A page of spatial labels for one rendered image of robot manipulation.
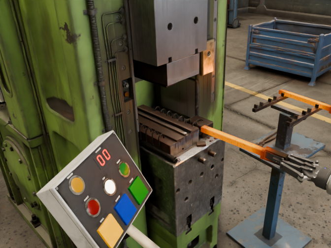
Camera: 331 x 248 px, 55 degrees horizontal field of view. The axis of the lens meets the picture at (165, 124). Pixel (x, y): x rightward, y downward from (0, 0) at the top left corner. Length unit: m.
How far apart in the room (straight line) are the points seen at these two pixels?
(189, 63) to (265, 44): 3.95
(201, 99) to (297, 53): 3.42
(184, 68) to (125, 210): 0.64
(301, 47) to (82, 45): 4.12
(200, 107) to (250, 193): 1.18
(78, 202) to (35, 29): 0.84
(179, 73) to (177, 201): 0.61
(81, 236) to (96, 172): 0.19
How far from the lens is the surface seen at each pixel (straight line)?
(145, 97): 1.92
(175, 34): 1.29
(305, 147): 1.98
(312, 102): 1.89
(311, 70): 5.03
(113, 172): 1.10
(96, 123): 1.32
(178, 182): 1.50
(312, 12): 9.73
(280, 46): 5.17
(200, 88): 1.72
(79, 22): 1.19
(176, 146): 1.48
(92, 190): 1.02
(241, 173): 2.94
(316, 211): 2.72
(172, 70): 1.32
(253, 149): 1.29
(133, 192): 1.14
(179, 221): 1.66
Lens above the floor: 1.75
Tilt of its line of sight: 28 degrees down
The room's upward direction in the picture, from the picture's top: 3 degrees counter-clockwise
